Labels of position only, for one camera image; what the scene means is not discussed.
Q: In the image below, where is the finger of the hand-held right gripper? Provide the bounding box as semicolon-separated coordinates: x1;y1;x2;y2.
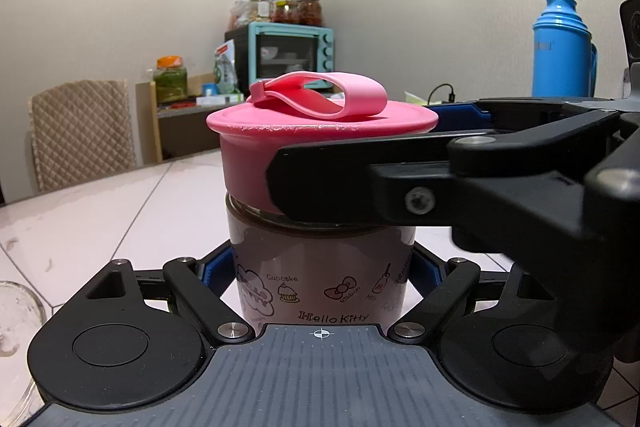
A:
424;97;621;135
265;109;621;258

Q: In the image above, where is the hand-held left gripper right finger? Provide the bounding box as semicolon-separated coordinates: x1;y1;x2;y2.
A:
390;244;523;345

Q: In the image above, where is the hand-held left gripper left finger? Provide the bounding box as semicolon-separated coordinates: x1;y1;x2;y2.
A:
75;243;253;347

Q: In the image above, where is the clear glass cup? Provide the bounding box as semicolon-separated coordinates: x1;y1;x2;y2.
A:
0;281;48;427

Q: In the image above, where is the blue thermos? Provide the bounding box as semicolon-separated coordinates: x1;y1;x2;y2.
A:
531;0;598;98

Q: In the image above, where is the wooden shelf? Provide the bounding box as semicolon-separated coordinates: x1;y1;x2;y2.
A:
136;72;251;165

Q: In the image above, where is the teal toaster oven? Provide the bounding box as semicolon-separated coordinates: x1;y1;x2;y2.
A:
225;22;335;95

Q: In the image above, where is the flat white box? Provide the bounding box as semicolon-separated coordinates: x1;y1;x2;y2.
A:
196;94;246;108

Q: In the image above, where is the green and white bag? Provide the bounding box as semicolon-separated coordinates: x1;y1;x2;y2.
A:
214;41;241;95

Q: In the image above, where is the green jar with orange lid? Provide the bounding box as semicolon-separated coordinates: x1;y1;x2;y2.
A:
152;56;188;104

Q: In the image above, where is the glass jar with pale contents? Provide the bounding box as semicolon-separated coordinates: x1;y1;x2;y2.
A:
247;0;273;24

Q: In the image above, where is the chair with quilted cover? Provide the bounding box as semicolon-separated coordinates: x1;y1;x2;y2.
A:
27;79;137;192

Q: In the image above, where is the black charger plug with cable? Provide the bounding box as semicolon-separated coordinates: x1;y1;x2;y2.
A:
427;83;456;105

